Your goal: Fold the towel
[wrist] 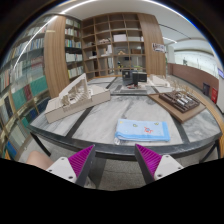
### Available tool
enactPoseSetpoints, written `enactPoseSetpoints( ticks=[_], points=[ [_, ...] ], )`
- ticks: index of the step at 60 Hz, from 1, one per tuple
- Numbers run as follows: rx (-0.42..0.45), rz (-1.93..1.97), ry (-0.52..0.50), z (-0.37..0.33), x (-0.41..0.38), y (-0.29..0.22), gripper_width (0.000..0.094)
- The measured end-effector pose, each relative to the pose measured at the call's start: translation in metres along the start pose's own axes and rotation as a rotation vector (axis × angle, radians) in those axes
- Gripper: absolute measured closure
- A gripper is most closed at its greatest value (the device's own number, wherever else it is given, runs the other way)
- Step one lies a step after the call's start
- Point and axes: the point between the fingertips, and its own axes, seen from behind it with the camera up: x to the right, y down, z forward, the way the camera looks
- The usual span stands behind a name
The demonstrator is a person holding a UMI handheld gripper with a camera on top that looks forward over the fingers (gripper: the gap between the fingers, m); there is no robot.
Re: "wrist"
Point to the light blue folded towel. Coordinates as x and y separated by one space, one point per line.
132 130

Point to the wooden open bookshelf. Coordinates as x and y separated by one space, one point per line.
103 45

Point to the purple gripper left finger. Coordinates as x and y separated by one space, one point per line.
75 168

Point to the person's bare knee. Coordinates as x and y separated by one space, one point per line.
39 160

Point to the white architectural building model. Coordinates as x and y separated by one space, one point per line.
75 97

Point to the grey marble table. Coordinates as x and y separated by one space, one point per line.
96 126

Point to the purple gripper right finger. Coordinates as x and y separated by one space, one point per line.
153 165

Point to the dark model on wooden board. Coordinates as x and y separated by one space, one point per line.
181 106

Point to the left wall bookshelf with books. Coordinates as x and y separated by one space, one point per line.
23 88

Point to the small white architectural model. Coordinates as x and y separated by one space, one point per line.
156 81

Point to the black box on table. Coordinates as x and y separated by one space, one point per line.
133 77

